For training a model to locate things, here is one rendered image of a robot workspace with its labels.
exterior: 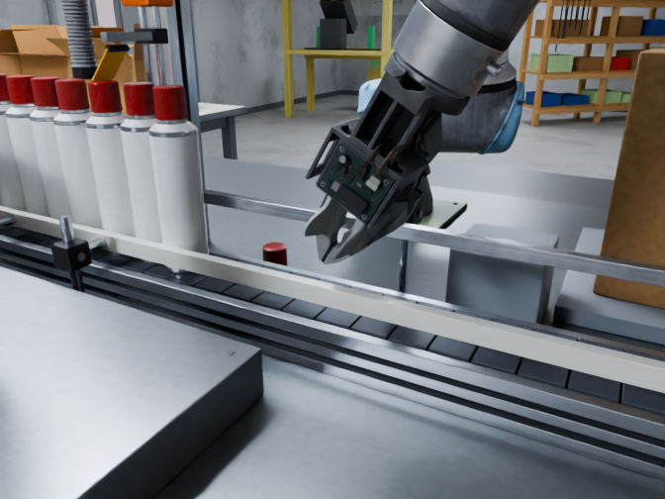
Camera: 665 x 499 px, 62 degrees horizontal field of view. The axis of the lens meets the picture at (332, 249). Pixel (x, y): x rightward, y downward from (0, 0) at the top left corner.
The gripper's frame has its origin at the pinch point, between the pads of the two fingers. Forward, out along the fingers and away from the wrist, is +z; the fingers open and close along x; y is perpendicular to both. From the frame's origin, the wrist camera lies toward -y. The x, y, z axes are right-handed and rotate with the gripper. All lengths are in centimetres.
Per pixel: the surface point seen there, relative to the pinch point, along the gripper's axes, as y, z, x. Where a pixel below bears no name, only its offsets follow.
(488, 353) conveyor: 3.0, -3.8, 17.4
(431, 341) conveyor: 3.1, -1.2, 13.1
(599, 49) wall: -869, 28, -31
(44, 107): 1.8, 9.3, -39.7
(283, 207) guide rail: -2.5, 1.4, -7.7
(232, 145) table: -170, 103, -113
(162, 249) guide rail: 4.6, 11.1, -15.4
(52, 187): 2.8, 17.7, -34.6
